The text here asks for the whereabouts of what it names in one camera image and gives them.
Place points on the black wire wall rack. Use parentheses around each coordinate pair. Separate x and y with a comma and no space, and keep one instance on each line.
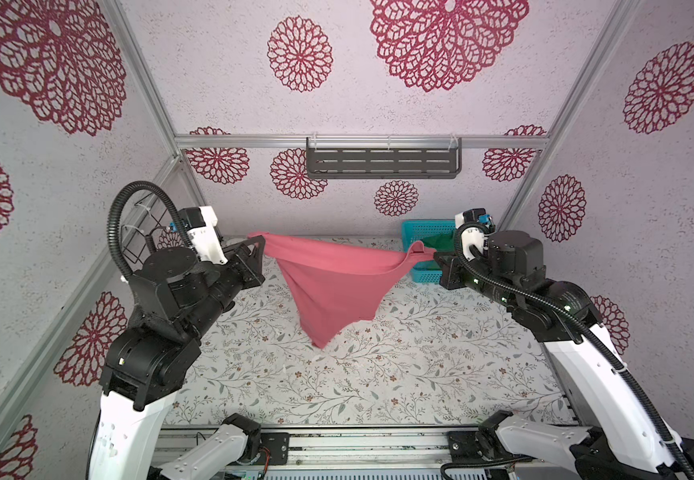
(149,229)

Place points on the teal plastic basket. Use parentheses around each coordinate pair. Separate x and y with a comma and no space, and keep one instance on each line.
(415,230)

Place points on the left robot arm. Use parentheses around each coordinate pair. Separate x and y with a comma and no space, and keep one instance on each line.
(180,292)

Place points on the pink tank top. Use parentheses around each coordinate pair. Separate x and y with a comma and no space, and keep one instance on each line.
(335,285)

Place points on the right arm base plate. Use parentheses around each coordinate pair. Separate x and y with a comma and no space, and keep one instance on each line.
(468,446)

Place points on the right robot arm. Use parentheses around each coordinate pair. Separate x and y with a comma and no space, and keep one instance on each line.
(629,439)

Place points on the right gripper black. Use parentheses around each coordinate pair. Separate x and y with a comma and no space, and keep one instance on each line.
(450,269)

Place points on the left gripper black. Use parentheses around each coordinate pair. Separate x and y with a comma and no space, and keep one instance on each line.
(252,268)

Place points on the aluminium front rail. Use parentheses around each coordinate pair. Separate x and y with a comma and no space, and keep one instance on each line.
(380,452)

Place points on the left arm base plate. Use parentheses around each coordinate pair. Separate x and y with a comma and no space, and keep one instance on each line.
(271,448)

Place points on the green tank top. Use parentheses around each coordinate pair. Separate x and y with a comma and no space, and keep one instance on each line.
(443,242)

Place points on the grey wall shelf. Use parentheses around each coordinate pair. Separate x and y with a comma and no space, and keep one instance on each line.
(388,163)

